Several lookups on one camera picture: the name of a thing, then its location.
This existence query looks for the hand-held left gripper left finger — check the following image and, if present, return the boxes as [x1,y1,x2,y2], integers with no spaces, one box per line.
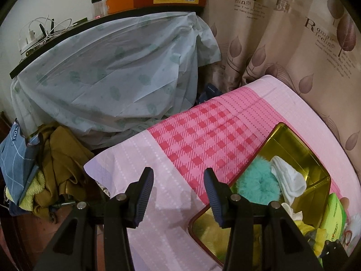
[33,166,155,271]

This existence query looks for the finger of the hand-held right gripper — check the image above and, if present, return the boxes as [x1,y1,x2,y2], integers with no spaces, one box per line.
[317,238,352,271]

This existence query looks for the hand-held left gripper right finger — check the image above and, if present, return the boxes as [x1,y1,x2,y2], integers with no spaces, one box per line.
[204,168,323,271]

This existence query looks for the yellow plush toy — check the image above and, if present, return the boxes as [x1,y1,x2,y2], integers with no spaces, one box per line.
[296,220,328,259]

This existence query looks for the green tissue pack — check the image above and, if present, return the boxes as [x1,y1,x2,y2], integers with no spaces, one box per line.
[320,193,352,242]

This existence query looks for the teal fluffy scrunchie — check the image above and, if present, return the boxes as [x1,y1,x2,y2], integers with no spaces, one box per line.
[235,158,281,204]

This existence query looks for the white sock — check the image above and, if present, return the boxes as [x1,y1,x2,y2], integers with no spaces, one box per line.
[270,156,307,204]

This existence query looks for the gold tin box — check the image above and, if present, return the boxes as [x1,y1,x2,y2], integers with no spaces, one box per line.
[187,122,332,267]

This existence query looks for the mustard cloth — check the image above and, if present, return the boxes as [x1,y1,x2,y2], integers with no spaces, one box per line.
[32,123,95,222]

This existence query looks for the dark blue bag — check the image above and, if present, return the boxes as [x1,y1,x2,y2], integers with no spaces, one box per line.
[197,83,223,105]

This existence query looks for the yellow-green towel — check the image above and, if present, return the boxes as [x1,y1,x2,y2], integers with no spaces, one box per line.
[18,169,47,212]

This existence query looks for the pale plastic cover sheet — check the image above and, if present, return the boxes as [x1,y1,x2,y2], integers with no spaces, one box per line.
[10,11,222,150]

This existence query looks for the beige leaf print curtain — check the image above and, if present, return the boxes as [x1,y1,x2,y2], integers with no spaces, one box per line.
[197,0,361,175]

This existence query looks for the orange box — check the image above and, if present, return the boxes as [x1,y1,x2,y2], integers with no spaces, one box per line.
[105,0,134,14]

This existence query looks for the clear plastic jar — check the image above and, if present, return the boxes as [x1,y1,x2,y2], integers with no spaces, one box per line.
[91,0,102,20]

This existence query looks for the black router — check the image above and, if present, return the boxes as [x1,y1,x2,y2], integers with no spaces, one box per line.
[24,18,57,55]

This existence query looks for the white cables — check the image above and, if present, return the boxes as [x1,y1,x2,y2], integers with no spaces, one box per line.
[20,14,74,48]

